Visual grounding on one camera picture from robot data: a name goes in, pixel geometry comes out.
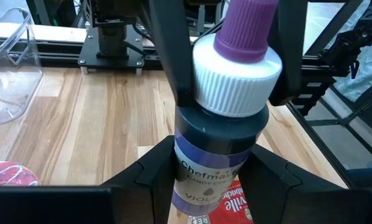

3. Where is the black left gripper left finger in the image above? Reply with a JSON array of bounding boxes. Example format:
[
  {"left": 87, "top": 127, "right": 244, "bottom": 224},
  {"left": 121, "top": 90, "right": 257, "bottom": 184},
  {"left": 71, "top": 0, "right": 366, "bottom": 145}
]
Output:
[{"left": 0, "top": 136, "right": 176, "bottom": 224}]

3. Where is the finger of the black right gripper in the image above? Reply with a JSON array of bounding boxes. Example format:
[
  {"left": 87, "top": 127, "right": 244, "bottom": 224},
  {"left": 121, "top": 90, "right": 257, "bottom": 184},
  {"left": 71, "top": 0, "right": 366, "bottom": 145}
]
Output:
[
  {"left": 148, "top": 0, "right": 195, "bottom": 107},
  {"left": 268, "top": 0, "right": 309, "bottom": 107}
]

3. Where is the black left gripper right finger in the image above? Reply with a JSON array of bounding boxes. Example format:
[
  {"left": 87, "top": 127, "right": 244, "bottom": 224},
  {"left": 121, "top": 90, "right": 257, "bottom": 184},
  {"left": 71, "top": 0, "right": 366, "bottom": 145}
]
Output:
[{"left": 238, "top": 144, "right": 372, "bottom": 224}]

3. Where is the red popcorn bag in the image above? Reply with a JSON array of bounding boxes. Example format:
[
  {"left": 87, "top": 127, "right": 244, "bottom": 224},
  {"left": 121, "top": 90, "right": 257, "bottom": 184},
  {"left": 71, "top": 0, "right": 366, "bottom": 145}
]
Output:
[{"left": 188, "top": 179, "right": 255, "bottom": 224}]

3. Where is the violet candy color bottle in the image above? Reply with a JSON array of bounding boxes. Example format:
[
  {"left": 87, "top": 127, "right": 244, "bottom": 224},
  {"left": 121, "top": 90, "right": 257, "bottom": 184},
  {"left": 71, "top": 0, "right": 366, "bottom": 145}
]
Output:
[{"left": 170, "top": 0, "right": 283, "bottom": 217}]

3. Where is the pink frosted donut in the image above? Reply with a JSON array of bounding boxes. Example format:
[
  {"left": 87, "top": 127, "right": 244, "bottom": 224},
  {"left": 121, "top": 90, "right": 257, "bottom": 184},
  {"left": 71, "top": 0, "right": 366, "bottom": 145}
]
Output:
[{"left": 0, "top": 161, "right": 40, "bottom": 187}]

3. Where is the clear plastic container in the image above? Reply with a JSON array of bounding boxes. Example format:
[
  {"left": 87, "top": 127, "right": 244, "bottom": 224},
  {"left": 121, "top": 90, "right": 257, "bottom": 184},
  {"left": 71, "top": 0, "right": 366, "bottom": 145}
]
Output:
[{"left": 0, "top": 6, "right": 44, "bottom": 126}]

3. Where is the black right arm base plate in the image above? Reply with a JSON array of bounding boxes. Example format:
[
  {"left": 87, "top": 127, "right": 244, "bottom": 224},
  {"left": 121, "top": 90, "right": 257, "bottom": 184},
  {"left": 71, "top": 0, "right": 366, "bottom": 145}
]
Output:
[{"left": 78, "top": 24, "right": 146, "bottom": 70}]

